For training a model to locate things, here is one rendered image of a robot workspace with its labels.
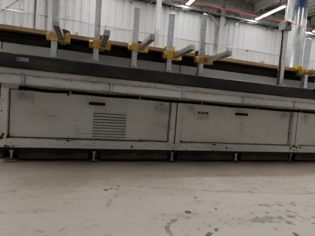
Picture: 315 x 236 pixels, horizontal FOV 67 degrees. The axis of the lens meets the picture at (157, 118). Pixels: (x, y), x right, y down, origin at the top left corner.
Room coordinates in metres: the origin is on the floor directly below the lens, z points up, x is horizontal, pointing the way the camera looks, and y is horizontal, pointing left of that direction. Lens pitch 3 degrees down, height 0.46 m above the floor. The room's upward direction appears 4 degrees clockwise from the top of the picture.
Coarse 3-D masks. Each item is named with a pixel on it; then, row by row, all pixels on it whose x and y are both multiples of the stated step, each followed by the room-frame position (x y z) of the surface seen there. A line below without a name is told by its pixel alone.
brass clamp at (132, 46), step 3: (129, 45) 1.61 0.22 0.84; (132, 45) 1.62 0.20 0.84; (135, 45) 1.62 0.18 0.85; (138, 45) 1.63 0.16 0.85; (129, 48) 1.62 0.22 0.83; (132, 48) 1.62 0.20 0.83; (135, 48) 1.62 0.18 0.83; (138, 48) 1.63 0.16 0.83; (147, 48) 1.65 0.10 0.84; (138, 51) 1.64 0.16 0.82; (141, 51) 1.63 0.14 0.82; (144, 51) 1.64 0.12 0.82; (147, 51) 1.65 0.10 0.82
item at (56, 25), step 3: (54, 21) 1.21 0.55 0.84; (57, 21) 1.21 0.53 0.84; (54, 24) 1.21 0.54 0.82; (57, 24) 1.21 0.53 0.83; (60, 24) 1.28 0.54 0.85; (54, 27) 1.24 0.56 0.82; (57, 27) 1.23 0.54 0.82; (60, 27) 1.28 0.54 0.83; (57, 30) 1.29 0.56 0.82; (60, 30) 1.29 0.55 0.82; (57, 33) 1.35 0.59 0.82; (60, 33) 1.34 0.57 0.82; (57, 36) 1.41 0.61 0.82; (60, 36) 1.40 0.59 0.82; (63, 36) 1.46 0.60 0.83; (60, 39) 1.48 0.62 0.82; (63, 39) 1.48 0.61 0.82; (63, 45) 1.61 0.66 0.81
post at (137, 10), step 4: (136, 8) 1.63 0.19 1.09; (136, 12) 1.63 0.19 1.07; (136, 16) 1.63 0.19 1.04; (136, 20) 1.63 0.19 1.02; (136, 24) 1.63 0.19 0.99; (136, 28) 1.63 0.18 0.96; (136, 32) 1.63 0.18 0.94; (132, 36) 1.65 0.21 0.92; (136, 36) 1.63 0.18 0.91; (132, 40) 1.64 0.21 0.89; (136, 40) 1.63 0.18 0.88; (132, 52) 1.62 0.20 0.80; (136, 52) 1.63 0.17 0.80; (132, 56) 1.62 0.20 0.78; (136, 56) 1.63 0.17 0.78; (132, 60) 1.62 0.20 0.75; (136, 60) 1.63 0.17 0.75
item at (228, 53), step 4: (224, 52) 1.54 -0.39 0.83; (228, 52) 1.51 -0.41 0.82; (212, 56) 1.68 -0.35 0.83; (216, 56) 1.63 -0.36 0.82; (220, 56) 1.58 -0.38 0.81; (224, 56) 1.54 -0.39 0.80; (228, 56) 1.53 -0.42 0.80; (208, 60) 1.73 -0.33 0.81; (212, 60) 1.70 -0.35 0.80; (196, 64) 1.91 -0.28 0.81
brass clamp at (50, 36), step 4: (48, 32) 1.47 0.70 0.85; (52, 32) 1.47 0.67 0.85; (48, 36) 1.46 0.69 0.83; (52, 36) 1.47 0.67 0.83; (56, 36) 1.48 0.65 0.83; (64, 36) 1.49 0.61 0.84; (68, 36) 1.50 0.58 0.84; (48, 40) 1.49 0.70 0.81; (52, 40) 1.48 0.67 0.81; (56, 40) 1.48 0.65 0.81; (60, 40) 1.48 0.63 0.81; (64, 40) 1.49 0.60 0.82; (68, 40) 1.50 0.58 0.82
